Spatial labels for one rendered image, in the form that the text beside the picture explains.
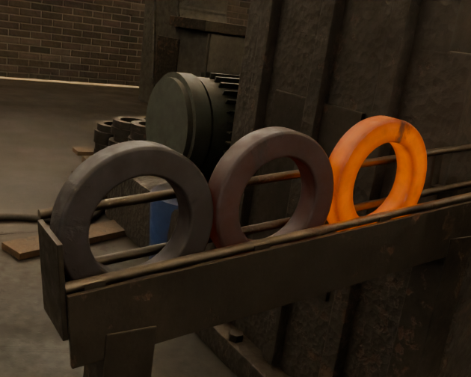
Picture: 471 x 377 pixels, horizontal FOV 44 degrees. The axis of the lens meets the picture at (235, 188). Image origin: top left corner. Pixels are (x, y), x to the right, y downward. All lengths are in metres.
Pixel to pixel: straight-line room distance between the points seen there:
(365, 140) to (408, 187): 0.14
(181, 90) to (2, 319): 0.92
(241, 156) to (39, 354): 1.05
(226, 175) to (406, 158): 0.31
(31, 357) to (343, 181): 1.04
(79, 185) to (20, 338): 1.11
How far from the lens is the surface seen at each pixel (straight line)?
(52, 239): 0.60
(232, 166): 0.67
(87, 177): 0.60
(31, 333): 1.70
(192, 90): 2.01
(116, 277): 0.63
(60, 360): 1.59
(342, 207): 0.80
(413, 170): 0.89
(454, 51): 1.09
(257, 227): 0.78
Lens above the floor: 0.86
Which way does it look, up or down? 15 degrees down
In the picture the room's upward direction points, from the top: 8 degrees clockwise
